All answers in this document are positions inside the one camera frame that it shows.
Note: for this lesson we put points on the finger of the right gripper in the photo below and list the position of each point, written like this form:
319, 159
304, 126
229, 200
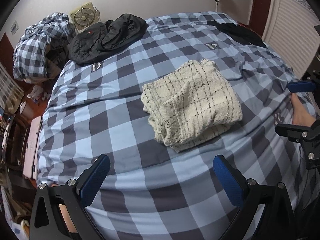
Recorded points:
301, 86
308, 137

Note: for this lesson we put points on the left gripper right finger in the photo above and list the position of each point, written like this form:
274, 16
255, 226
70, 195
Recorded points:
277, 219

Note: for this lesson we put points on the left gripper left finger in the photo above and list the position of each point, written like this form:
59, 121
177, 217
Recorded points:
59, 211

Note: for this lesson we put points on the cream plaid tweed jacket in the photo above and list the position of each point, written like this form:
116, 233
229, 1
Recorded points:
190, 106

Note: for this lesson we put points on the person's bare foot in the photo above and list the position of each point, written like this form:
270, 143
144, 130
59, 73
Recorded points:
301, 117

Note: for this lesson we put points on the pink box beside bed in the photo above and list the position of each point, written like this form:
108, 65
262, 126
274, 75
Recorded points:
32, 146

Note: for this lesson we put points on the white louvered closet door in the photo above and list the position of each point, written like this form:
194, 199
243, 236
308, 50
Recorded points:
290, 31

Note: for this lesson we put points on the black garment on bed edge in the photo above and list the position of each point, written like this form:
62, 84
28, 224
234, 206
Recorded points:
239, 33

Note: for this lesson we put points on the blue checkered bed quilt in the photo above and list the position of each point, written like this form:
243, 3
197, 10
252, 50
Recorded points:
152, 192

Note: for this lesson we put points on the white storage rack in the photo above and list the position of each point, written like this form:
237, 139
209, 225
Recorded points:
11, 93

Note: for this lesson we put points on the crumpled blue checkered blanket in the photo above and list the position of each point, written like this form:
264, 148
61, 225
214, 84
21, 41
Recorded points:
42, 51

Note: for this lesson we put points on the black puffer jacket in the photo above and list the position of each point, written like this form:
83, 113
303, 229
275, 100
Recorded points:
103, 40

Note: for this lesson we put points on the beige box fan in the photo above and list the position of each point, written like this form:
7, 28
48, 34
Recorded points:
85, 16

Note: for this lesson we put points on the white wall outlet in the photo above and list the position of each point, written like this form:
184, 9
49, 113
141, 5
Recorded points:
14, 28

